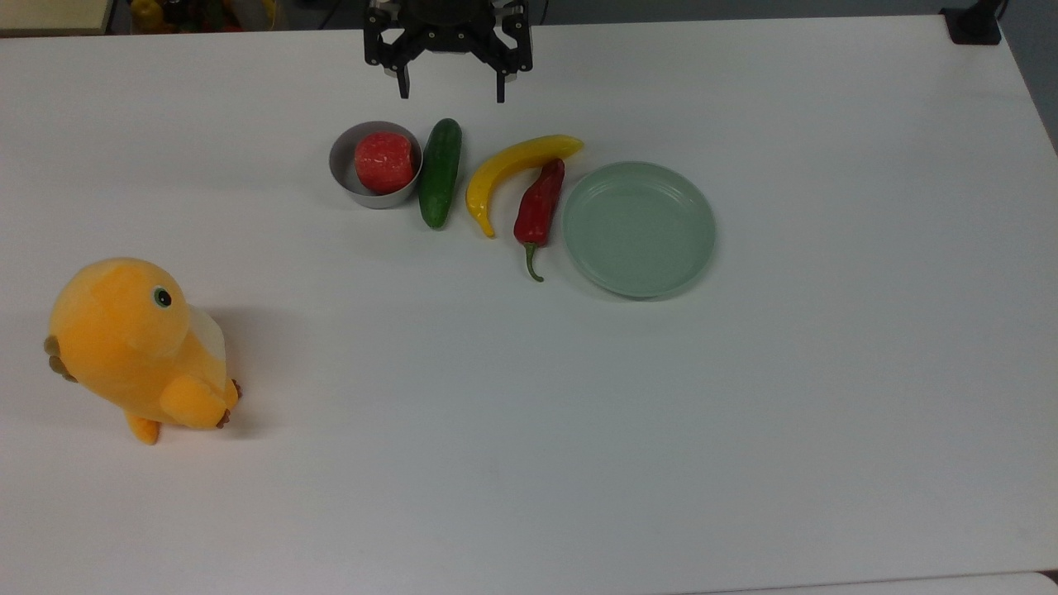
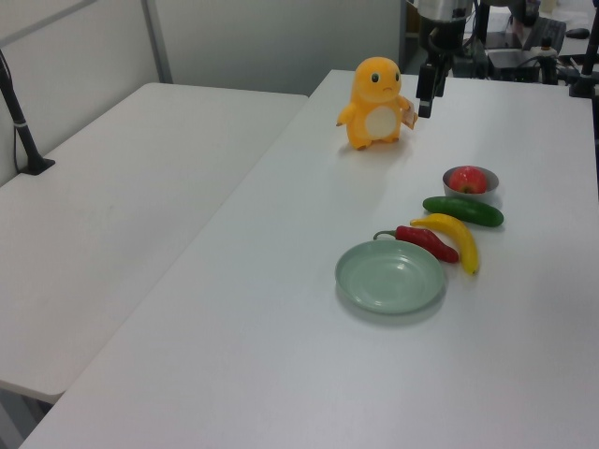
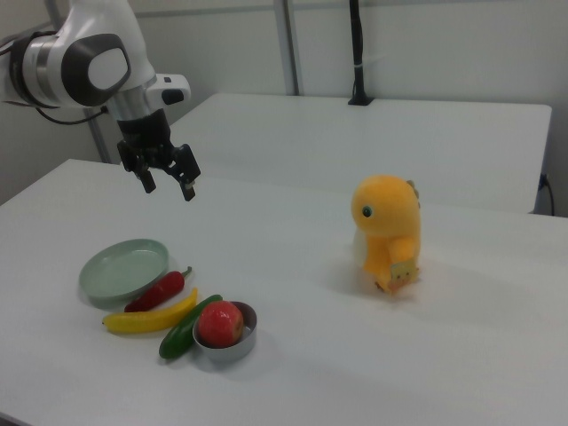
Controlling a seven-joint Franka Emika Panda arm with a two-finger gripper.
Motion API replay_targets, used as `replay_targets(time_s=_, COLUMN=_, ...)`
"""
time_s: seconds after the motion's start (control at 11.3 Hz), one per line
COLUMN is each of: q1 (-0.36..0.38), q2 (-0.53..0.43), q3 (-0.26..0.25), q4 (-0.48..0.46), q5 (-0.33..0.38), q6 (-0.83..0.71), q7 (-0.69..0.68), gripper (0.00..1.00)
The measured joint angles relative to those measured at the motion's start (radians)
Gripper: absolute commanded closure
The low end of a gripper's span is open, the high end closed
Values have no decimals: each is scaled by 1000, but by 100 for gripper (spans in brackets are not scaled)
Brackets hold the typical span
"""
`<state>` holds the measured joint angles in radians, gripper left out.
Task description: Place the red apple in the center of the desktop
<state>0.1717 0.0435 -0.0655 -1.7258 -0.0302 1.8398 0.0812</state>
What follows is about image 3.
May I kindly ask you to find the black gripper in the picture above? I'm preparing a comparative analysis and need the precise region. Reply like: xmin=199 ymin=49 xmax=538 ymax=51
xmin=115 ymin=109 xmax=200 ymax=202

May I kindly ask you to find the red toy apple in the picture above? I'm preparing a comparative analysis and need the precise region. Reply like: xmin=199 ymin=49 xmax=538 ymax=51
xmin=197 ymin=300 xmax=245 ymax=347

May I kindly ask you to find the pale green plate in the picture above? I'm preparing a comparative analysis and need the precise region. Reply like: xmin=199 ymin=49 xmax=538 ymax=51
xmin=78 ymin=238 xmax=171 ymax=311

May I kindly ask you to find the red toy chili pepper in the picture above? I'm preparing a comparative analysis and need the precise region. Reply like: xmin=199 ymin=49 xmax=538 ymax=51
xmin=123 ymin=265 xmax=194 ymax=314

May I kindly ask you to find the yellow toy banana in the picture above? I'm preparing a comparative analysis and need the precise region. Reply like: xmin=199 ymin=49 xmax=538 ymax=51
xmin=102 ymin=287 xmax=199 ymax=335

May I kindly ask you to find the green toy pepper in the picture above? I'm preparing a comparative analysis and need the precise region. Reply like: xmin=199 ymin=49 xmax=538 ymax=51
xmin=158 ymin=294 xmax=224 ymax=360

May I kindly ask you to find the grey metal bowl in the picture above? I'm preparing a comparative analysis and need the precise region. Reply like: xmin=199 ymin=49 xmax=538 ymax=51
xmin=192 ymin=300 xmax=258 ymax=363

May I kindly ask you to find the white table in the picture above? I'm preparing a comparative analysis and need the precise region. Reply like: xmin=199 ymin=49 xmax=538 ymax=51
xmin=166 ymin=92 xmax=553 ymax=215

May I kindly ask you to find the orange plush dinosaur toy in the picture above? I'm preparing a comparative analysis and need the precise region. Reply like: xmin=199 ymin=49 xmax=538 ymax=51
xmin=350 ymin=173 xmax=423 ymax=297

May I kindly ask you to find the black pole stand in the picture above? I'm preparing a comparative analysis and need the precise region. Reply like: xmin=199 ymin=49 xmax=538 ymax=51
xmin=347 ymin=0 xmax=374 ymax=107

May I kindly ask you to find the yellow paper plush tag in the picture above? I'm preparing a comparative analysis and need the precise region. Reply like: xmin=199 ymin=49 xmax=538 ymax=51
xmin=384 ymin=260 xmax=421 ymax=296

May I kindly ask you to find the grey wall frame post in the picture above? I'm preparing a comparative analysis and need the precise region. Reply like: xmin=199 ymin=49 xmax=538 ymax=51
xmin=280 ymin=0 xmax=305 ymax=96

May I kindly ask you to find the black wall cable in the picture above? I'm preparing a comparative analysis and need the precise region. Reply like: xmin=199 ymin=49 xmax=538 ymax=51
xmin=539 ymin=174 xmax=556 ymax=217

